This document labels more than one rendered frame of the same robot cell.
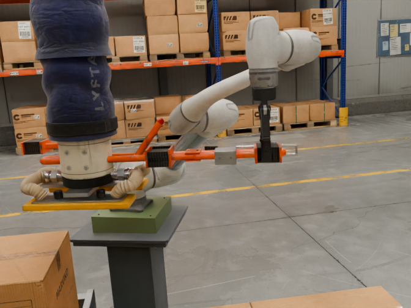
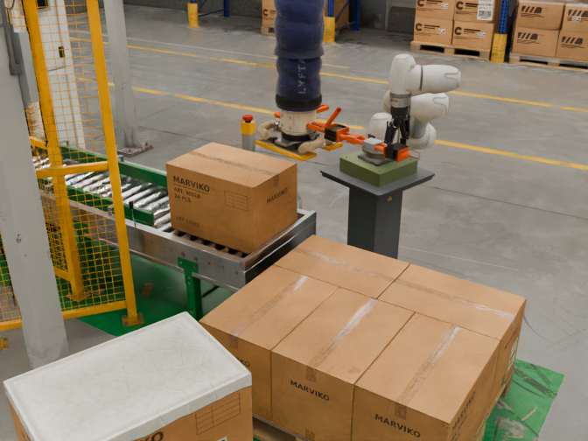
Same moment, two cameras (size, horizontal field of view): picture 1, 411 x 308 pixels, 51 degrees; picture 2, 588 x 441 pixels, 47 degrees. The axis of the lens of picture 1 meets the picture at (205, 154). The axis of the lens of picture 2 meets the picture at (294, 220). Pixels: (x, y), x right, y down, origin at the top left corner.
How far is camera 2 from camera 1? 2.08 m
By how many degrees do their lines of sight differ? 40
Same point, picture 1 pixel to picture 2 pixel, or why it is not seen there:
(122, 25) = not seen: outside the picture
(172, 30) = not seen: outside the picture
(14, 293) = (240, 190)
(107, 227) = (349, 170)
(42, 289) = (253, 192)
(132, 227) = (364, 176)
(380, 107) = not seen: outside the picture
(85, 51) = (296, 55)
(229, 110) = (433, 103)
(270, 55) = (398, 86)
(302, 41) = (431, 78)
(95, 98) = (299, 85)
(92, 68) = (299, 66)
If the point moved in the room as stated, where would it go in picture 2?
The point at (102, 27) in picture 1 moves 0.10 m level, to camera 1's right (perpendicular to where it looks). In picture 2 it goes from (311, 39) to (328, 43)
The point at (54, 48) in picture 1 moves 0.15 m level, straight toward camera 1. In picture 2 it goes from (279, 50) to (266, 57)
